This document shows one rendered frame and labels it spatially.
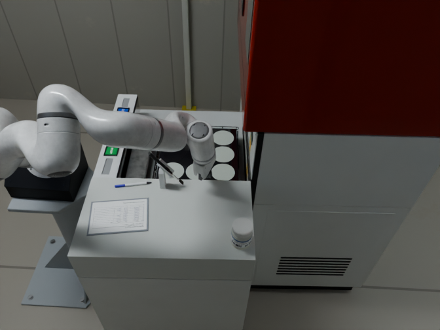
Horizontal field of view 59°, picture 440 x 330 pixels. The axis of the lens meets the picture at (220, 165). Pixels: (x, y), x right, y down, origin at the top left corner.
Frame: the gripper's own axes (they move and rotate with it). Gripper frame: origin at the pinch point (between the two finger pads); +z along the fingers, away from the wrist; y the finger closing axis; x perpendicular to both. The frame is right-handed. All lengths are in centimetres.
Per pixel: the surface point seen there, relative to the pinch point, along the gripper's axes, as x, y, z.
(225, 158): -1.0, -16.5, 17.3
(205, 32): -75, -131, 77
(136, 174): -31.2, 8.0, 13.5
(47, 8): -180, -90, 58
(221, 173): 1.5, -7.8, 14.4
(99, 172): -40.4, 16.6, 2.9
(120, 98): -61, -25, 17
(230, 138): -4.5, -28.3, 21.3
